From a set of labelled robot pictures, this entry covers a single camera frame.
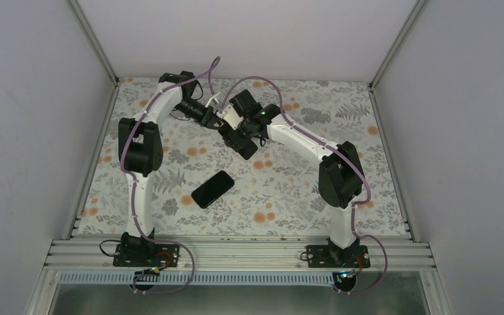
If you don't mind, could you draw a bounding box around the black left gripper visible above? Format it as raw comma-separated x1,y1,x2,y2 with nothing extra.
175,98,230,132

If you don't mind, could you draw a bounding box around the black smartphone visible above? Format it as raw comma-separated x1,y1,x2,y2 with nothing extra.
191,171,235,209

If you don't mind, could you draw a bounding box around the beige phone case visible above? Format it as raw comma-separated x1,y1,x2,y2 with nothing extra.
238,140,258,161

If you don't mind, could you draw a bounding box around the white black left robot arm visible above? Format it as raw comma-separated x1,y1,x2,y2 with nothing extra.
113,71,220,266

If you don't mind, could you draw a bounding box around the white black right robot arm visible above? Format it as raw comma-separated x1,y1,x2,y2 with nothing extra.
216,90,364,267

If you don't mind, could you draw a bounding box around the floral patterned table mat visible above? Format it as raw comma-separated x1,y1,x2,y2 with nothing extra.
78,77,406,236

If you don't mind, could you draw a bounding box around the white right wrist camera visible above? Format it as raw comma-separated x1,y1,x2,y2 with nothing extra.
217,106,243,130

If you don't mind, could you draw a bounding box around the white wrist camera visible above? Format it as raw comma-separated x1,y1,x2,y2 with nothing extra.
205,92,220,109
217,106,243,130

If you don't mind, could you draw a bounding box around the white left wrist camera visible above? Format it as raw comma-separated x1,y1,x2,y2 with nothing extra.
205,92,220,109

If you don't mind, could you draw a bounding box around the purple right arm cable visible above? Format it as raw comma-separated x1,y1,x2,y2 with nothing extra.
219,75,389,295

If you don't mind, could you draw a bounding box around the aluminium frame post left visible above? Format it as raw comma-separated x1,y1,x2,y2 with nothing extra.
66,0,119,86

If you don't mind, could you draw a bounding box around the aluminium frame post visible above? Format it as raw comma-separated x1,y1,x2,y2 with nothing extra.
369,0,427,92
66,0,119,86

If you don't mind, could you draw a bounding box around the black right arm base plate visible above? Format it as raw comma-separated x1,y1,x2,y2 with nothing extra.
299,245,371,268

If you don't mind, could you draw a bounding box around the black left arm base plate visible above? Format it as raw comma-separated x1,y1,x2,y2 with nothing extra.
112,243,180,268

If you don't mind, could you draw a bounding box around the aluminium frame post right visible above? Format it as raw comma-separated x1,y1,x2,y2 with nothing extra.
369,0,427,92

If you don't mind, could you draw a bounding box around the aluminium front rail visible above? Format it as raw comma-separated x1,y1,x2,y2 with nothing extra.
44,236,436,271

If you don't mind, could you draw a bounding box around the slotted grey cable duct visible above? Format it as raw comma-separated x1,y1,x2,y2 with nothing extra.
59,270,334,286

